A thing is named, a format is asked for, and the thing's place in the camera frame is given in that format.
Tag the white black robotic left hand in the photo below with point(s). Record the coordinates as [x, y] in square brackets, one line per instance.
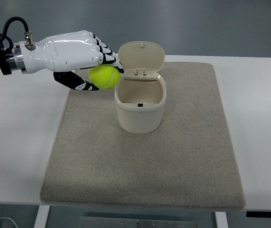
[62, 54]

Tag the yellow-green tennis ball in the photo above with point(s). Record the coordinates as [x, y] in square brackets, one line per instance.
[104, 76]

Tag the beige lidded plastic bin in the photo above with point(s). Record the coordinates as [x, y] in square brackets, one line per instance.
[140, 94]

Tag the grey felt table mat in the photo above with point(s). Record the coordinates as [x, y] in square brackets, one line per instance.
[187, 162]

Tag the white left table leg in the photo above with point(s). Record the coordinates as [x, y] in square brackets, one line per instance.
[42, 216]

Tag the white table leg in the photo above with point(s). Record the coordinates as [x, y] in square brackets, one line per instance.
[221, 220]
[42, 216]

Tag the white right table leg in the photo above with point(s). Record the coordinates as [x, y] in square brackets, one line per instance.
[221, 220]

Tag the black desk control panel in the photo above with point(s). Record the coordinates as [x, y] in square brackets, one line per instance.
[258, 214]

